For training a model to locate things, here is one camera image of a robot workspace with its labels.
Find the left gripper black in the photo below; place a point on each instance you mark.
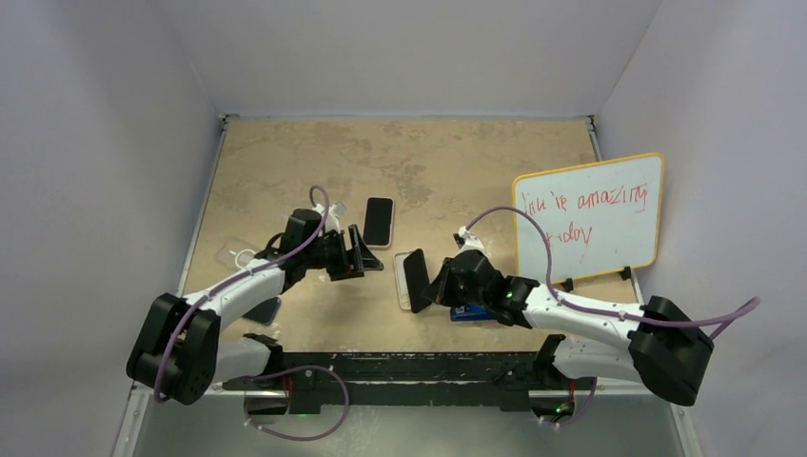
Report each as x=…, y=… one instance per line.
x=364, y=261

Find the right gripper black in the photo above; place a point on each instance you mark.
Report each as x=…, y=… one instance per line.
x=441, y=288

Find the white phone case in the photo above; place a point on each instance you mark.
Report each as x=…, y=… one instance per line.
x=400, y=278

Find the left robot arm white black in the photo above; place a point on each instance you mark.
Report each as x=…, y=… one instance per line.
x=179, y=352

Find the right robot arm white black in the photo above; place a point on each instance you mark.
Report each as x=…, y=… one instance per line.
x=652, y=344

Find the blue-edged phone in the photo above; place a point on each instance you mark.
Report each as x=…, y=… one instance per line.
x=264, y=313

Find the clear phone case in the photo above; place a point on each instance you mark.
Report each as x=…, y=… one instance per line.
x=235, y=253

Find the blue black stapler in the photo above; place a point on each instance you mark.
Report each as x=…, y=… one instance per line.
x=470, y=313

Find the yellow-framed whiteboard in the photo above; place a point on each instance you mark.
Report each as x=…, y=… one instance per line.
x=589, y=220

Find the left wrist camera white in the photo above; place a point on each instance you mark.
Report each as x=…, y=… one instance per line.
x=337, y=211

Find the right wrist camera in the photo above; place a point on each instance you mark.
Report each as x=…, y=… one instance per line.
x=467, y=241

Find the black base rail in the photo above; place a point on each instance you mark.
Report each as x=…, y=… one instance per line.
x=512, y=381

